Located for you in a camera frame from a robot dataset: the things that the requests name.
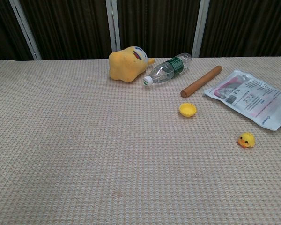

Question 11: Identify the dark pleated curtain panel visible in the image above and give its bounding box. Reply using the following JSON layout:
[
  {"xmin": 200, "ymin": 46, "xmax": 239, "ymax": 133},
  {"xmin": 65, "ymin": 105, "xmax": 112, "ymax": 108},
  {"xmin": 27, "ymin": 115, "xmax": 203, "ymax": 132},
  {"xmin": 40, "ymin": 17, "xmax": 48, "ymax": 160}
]
[
  {"xmin": 18, "ymin": 0, "xmax": 113, "ymax": 60},
  {"xmin": 116, "ymin": 0, "xmax": 200, "ymax": 59},
  {"xmin": 0, "ymin": 0, "xmax": 35, "ymax": 65},
  {"xmin": 200, "ymin": 0, "xmax": 281, "ymax": 58}
]

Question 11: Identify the white metal screen post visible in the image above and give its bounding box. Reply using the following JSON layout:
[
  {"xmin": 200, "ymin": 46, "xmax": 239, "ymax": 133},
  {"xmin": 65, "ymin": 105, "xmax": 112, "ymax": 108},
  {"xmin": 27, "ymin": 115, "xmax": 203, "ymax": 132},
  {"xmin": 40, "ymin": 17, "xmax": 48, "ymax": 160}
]
[
  {"xmin": 105, "ymin": 0, "xmax": 121, "ymax": 53},
  {"xmin": 192, "ymin": 0, "xmax": 210, "ymax": 58},
  {"xmin": 8, "ymin": 0, "xmax": 42, "ymax": 61}
]

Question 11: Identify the white printed plastic packet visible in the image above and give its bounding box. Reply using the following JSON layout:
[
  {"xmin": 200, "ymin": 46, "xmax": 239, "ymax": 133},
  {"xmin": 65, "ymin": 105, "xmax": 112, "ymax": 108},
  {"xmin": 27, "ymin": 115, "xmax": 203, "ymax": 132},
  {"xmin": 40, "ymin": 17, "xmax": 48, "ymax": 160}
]
[{"xmin": 203, "ymin": 69, "xmax": 281, "ymax": 131}]

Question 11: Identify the wooden rolling pin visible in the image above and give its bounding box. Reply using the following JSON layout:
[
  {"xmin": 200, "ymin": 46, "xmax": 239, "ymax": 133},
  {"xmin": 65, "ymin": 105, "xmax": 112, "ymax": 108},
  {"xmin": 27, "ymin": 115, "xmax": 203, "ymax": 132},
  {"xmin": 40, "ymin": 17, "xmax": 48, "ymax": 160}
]
[{"xmin": 180, "ymin": 65, "xmax": 223, "ymax": 98}]

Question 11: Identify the yellow plush toy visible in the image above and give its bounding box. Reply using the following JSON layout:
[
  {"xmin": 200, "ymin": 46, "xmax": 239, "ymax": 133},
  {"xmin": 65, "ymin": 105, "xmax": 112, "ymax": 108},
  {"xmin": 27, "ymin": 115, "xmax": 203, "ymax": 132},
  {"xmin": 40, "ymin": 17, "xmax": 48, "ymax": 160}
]
[{"xmin": 108, "ymin": 45, "xmax": 155, "ymax": 83}]

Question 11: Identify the beige woven tablecloth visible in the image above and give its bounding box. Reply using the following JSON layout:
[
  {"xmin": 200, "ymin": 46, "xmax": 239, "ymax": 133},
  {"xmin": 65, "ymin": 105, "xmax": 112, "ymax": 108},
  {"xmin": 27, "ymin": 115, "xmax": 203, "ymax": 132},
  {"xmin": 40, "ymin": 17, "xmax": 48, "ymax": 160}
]
[{"xmin": 0, "ymin": 55, "xmax": 281, "ymax": 225}]

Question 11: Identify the clear plastic water bottle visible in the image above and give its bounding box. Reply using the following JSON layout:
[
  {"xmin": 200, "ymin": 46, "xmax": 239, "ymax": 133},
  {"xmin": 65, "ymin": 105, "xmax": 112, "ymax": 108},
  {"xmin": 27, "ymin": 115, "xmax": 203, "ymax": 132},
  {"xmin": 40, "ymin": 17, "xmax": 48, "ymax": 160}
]
[{"xmin": 143, "ymin": 52, "xmax": 192, "ymax": 88}]

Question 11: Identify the small yellow rubber duck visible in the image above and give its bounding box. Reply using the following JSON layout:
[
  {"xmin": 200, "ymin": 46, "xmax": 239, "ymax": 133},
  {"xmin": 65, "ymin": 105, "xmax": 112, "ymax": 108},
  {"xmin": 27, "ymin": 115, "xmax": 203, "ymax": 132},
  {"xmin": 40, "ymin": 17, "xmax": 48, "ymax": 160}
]
[{"xmin": 237, "ymin": 132, "xmax": 256, "ymax": 150}]

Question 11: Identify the yellow fluted cap dish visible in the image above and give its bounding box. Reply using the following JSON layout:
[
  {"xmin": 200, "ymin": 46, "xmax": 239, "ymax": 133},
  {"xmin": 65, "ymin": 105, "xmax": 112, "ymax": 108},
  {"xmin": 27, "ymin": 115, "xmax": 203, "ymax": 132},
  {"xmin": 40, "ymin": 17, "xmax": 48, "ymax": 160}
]
[{"xmin": 179, "ymin": 103, "xmax": 197, "ymax": 118}]

